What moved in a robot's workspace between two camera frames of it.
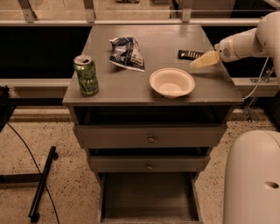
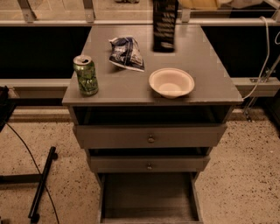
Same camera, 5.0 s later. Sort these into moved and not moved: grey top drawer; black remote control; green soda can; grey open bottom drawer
Moved: black remote control
Not moved: green soda can; grey open bottom drawer; grey top drawer
